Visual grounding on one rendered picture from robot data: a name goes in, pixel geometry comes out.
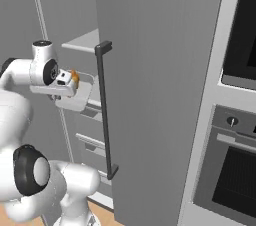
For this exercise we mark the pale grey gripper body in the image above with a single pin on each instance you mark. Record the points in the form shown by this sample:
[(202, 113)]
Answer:
[(43, 89)]

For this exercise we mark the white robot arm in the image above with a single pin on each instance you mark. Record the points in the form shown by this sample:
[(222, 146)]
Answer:
[(20, 113)]

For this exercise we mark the white meat container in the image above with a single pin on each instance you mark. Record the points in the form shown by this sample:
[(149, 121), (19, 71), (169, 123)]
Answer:
[(78, 102)]

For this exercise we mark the orange chicken drumstick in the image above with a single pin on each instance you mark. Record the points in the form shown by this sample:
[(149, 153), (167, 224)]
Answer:
[(75, 77)]

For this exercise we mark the white freezer rack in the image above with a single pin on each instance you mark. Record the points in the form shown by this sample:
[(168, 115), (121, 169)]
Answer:
[(90, 141), (93, 111)]

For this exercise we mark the pale grey freezer shelf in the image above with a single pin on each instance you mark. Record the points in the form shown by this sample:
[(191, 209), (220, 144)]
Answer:
[(86, 42)]

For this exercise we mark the grey fridge door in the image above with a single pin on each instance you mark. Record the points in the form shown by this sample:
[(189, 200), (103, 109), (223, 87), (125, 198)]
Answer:
[(156, 86)]

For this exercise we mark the white appliance cabinet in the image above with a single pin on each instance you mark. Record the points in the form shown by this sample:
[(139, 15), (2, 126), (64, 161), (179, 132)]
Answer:
[(230, 95)]

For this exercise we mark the dark oven knob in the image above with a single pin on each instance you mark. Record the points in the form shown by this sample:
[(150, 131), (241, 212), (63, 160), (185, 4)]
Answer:
[(232, 121)]

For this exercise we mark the black microwave oven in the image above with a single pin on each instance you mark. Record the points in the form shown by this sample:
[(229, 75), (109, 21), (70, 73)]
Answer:
[(243, 36)]

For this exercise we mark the grey built-in oven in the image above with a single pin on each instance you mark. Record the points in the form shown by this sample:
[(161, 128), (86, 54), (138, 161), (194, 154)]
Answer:
[(233, 183)]

